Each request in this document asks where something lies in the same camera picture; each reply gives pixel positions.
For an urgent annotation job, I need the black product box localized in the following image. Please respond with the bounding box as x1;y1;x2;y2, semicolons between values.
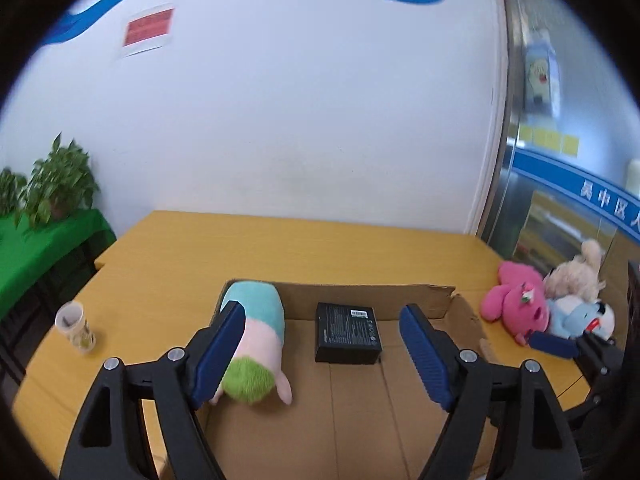
314;302;383;365

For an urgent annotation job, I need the blue white plush toy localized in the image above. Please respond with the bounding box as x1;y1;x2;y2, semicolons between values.
547;295;615;340

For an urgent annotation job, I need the beige plush toy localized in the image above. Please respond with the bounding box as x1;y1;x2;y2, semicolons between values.
544;240;605;304

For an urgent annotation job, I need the pink plush toy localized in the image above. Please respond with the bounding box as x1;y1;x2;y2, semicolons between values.
480;261;550;346

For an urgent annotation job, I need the paper cup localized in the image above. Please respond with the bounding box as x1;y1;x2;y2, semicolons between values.
54;301;96;354

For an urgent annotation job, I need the cardboard box tray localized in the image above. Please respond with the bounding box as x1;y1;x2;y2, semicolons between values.
196;282;487;479

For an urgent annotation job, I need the green pink teal plush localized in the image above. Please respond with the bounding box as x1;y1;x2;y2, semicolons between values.
209;281;293;405

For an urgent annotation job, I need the green cloth side table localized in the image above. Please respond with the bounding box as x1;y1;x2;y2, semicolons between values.
1;209;116;318

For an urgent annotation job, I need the small potted green plant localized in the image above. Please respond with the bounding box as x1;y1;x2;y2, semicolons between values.
0;167;27;217

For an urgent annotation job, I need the large potted green plant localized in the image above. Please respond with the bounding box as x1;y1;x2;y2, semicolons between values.
14;133;100;229

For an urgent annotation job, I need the cartoon door sticker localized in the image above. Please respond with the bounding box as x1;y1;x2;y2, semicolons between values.
524;39;561;118

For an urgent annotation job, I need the red wall sign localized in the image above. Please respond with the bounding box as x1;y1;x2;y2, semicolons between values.
120;6;175;56

